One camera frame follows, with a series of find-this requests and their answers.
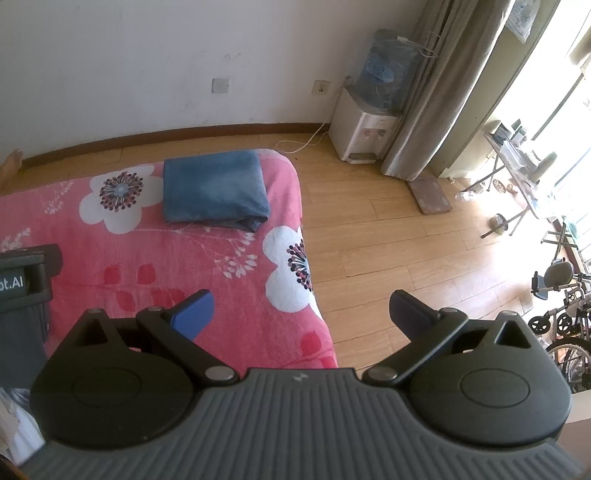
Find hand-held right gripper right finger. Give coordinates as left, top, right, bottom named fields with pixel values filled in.
left=362, top=290, right=552, bottom=384

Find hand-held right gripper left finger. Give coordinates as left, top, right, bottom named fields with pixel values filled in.
left=76, top=290, right=238, bottom=384

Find light blue denim jeans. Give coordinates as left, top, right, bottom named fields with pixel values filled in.
left=161, top=150, right=271, bottom=233

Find pink floral blanket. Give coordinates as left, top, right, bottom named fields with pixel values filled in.
left=0, top=150, right=340, bottom=370

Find brown bathroom scale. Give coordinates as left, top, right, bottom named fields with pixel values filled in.
left=407, top=178, right=455, bottom=215

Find folding metal rack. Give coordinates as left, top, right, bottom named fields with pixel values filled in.
left=540, top=220, right=591, bottom=264

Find wheelchair with spoked wheel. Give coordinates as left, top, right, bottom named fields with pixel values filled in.
left=545, top=335, right=591, bottom=395

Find folding table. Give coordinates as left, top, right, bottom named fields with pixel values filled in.
left=480, top=119, right=573, bottom=238

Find white water dispenser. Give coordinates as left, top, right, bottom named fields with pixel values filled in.
left=329, top=85, right=402, bottom=164

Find beige curtain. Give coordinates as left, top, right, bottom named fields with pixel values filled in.
left=381, top=0, right=518, bottom=182

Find dark box on nightstand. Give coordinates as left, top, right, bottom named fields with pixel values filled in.
left=358, top=28, right=422, bottom=116

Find hanging plastic bag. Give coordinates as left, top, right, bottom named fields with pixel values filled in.
left=505, top=0, right=539, bottom=44

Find white power cable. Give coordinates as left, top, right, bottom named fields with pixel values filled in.
left=276, top=122, right=329, bottom=155

